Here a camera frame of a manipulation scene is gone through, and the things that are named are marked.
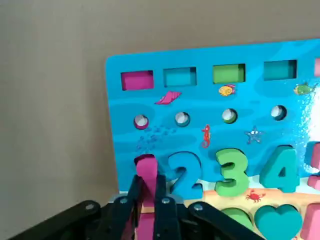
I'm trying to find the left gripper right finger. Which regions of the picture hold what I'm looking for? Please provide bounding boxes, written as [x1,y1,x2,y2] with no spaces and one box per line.
[153,174,266,240]

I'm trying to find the colourful toy puzzle board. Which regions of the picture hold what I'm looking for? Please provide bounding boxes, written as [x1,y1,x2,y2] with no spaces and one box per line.
[104,38,320,240]

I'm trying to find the wide pink block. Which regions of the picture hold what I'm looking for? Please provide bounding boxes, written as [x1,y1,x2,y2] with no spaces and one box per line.
[136,212,155,240]

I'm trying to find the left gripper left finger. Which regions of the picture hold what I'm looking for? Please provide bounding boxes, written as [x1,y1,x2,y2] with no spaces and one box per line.
[7,174,145,240]

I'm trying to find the narrow pink block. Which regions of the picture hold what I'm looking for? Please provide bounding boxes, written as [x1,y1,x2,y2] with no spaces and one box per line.
[134,153,160,210]

